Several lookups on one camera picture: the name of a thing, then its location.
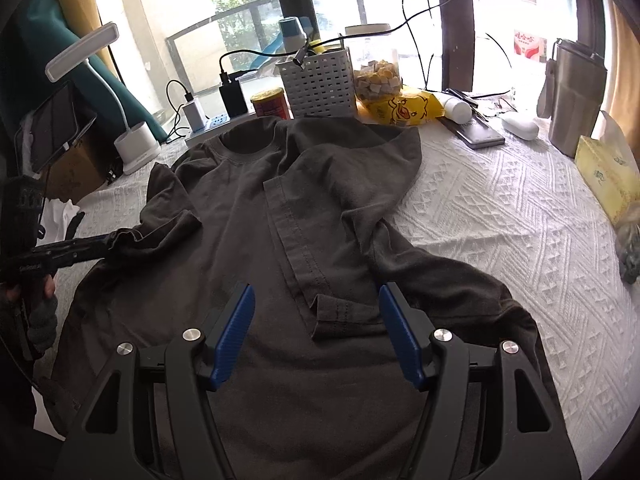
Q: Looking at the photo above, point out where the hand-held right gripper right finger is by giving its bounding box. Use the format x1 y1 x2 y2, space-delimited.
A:
377 282 583 480

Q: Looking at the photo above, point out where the cardboard box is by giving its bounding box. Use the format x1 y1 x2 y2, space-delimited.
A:
47 125 118 201

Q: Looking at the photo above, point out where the white desk lamp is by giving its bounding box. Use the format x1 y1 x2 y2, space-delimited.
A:
45 21 162 176

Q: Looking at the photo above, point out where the clear snack jar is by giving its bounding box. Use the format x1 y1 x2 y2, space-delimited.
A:
345 23 404 103

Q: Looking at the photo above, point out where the white charger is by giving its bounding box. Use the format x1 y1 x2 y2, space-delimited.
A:
181 100 207 132

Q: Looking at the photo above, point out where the white textured tablecloth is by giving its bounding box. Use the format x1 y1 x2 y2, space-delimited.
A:
30 110 640 480

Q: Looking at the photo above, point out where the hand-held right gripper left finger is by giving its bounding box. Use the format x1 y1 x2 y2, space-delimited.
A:
55 282 257 480

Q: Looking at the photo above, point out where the yellow duck snack bag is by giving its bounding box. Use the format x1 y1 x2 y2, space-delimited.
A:
361 86 445 126

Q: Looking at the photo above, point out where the red and white carton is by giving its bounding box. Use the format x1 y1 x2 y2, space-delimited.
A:
512 30 548 63

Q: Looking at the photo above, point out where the person's left hand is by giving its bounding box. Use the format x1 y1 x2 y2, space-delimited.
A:
27 275 58 359

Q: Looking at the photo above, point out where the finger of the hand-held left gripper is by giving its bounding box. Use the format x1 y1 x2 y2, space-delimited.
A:
50 231 123 275
65 212 87 241

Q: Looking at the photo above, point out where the yellow tissue box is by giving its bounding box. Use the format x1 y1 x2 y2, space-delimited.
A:
574 110 640 226

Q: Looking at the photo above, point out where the person's dark clothing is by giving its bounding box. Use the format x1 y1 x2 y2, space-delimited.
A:
0 310 68 480

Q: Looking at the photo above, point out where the black charger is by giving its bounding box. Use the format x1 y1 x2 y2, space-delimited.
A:
218 72 249 117

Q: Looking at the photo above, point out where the white earbuds case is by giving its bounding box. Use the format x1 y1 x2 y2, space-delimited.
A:
500 111 540 140

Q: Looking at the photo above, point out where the balcony glass railing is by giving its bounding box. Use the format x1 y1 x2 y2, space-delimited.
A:
165 0 451 96

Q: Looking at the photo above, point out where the teal curtain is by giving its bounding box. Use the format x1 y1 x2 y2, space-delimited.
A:
20 0 168 141

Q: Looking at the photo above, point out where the white power strip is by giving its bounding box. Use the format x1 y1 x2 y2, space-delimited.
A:
185 114 233 148

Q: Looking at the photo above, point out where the red can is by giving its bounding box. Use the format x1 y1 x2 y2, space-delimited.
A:
250 87 292 121

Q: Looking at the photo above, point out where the blue and white bottle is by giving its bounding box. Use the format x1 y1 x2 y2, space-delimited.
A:
277 16 308 56

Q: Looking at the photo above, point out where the green figurine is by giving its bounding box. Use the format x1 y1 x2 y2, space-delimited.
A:
615 217 640 283

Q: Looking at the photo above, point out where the steel tumbler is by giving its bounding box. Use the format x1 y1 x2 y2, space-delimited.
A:
536 38 608 158

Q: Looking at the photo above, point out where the dark grey t-shirt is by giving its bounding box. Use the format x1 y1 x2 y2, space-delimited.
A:
50 116 568 480

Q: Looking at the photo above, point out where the dark tablet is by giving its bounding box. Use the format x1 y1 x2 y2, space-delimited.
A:
15 82 98 176

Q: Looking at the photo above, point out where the white garment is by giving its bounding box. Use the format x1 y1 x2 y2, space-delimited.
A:
37 197 81 246

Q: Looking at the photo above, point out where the white perforated basket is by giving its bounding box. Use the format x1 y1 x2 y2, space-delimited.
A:
276 47 358 120

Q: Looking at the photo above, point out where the black charger cable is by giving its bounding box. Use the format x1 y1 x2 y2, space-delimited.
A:
165 79 195 143
218 35 346 83

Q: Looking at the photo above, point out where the black hanging cable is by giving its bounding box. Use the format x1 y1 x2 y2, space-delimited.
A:
345 0 513 92

